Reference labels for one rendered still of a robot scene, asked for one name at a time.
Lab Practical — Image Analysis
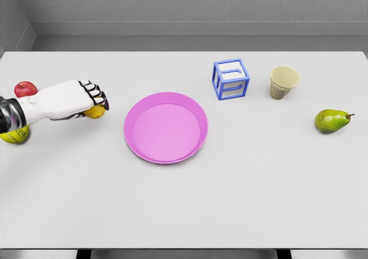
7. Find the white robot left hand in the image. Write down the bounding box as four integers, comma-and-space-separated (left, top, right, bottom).
45, 79, 110, 121

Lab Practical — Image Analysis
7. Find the yellow lemon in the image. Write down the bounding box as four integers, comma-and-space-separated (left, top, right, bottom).
83, 97, 106, 119

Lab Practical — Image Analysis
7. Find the pink round plate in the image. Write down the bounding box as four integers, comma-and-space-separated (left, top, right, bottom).
124, 91, 209, 165

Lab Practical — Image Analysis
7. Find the red apple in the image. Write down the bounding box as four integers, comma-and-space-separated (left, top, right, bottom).
14, 81, 39, 99

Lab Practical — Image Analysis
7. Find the yellow-green tennis ball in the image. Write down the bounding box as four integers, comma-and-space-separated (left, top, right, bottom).
0, 125, 32, 145

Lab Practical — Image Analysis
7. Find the blue and white letter block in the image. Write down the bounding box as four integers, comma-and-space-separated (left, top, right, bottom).
213, 58, 251, 102

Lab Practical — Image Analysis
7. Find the beige ribbed cup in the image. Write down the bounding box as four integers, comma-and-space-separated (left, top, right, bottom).
269, 65, 301, 100

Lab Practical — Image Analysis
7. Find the green pear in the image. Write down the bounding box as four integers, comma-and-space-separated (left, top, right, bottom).
314, 109, 356, 134

